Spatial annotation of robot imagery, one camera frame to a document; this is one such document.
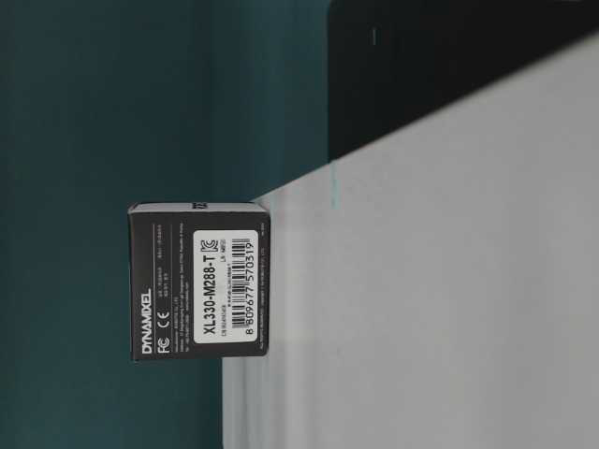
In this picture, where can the black Dynamixel cardboard box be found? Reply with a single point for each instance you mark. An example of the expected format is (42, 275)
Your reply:
(199, 280)

